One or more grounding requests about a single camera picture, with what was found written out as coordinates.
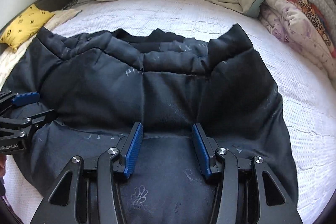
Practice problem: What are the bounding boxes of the yellow patterned cushion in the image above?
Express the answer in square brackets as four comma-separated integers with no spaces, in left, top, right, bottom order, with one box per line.
[1,4,55,52]

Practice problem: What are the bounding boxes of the person's left hand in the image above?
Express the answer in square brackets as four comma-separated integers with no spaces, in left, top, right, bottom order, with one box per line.
[0,154,7,178]

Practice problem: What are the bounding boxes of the dark bed side board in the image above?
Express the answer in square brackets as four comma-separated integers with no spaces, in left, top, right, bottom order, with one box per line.
[1,0,76,30]

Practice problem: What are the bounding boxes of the white quilted bed mattress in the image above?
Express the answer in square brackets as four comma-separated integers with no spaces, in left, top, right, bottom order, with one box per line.
[4,0,335,223]

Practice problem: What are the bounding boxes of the black padded jacket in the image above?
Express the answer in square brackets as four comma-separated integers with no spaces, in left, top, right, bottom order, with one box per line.
[3,24,298,223]

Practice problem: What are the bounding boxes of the orange patterned folded blanket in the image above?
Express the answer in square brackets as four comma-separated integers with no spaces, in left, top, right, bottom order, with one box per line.
[287,0,333,52]

